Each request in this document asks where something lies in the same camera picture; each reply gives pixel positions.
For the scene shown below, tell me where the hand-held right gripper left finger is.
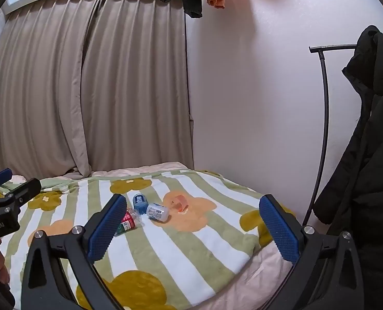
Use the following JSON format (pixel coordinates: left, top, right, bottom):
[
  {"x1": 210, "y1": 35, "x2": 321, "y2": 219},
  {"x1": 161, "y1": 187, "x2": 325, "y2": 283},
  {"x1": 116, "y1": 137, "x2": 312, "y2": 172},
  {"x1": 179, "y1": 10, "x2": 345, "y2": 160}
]
[{"x1": 21, "y1": 194, "x2": 137, "y2": 310}]

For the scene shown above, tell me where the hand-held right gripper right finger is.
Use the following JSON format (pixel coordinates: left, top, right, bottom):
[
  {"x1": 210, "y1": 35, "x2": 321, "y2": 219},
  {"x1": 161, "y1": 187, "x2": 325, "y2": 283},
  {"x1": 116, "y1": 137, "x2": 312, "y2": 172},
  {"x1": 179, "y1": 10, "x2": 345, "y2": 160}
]
[{"x1": 259, "y1": 194, "x2": 365, "y2": 310}]

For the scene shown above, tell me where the orange cup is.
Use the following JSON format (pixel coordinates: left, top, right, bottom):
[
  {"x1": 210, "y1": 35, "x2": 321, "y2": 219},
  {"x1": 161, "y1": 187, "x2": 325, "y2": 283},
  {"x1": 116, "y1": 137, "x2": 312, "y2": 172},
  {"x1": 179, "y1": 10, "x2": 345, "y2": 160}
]
[{"x1": 170, "y1": 194, "x2": 189, "y2": 213}]

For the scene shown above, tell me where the person's left hand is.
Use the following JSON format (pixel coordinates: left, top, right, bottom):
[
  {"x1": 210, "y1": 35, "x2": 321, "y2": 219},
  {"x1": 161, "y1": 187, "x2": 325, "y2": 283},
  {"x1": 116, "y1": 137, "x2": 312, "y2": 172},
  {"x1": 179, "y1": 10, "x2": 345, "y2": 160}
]
[{"x1": 0, "y1": 238, "x2": 11, "y2": 286}]

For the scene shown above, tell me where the red label plastic bottle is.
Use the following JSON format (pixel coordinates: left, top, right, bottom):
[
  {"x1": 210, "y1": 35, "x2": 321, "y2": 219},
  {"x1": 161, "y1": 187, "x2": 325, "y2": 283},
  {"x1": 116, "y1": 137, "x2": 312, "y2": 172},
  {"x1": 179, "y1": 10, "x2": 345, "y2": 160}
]
[{"x1": 113, "y1": 208, "x2": 142, "y2": 238}]

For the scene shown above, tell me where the white and blue can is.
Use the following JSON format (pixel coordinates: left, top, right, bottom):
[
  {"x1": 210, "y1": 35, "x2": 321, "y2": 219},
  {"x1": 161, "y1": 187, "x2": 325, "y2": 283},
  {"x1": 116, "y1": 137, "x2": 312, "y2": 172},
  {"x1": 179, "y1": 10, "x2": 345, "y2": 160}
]
[{"x1": 146, "y1": 203, "x2": 170, "y2": 223}]

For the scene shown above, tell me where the striped flower blanket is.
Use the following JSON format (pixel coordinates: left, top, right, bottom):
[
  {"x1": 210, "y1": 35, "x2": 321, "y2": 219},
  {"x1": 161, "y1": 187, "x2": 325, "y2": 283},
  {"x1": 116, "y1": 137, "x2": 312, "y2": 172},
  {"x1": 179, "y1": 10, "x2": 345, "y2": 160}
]
[{"x1": 0, "y1": 169, "x2": 297, "y2": 310}]

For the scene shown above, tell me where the beige curtain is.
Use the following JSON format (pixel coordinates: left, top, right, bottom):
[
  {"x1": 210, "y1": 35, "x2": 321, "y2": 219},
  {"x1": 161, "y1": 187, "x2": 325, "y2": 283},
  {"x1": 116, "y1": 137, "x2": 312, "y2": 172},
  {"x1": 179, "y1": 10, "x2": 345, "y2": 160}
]
[
  {"x1": 81, "y1": 0, "x2": 195, "y2": 177},
  {"x1": 0, "y1": 0, "x2": 102, "y2": 181}
]

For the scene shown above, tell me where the black puffer coat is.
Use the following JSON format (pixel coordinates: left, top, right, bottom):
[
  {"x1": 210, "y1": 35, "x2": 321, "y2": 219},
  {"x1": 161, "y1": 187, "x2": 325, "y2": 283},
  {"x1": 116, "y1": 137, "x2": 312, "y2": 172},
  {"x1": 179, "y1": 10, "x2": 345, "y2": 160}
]
[{"x1": 313, "y1": 25, "x2": 383, "y2": 310}]

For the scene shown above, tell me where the black metal clothes rack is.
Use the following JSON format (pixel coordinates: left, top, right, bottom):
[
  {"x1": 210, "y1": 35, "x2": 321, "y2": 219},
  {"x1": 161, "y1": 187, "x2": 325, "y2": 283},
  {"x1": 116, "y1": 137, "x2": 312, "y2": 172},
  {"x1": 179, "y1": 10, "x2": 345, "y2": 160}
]
[{"x1": 302, "y1": 43, "x2": 357, "y2": 227}]

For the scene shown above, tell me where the black hanging garment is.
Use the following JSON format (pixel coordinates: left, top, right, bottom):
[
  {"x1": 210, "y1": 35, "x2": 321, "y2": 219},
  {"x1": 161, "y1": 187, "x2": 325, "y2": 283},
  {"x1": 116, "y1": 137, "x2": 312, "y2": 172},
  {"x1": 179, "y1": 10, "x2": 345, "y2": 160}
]
[{"x1": 179, "y1": 0, "x2": 204, "y2": 19}]

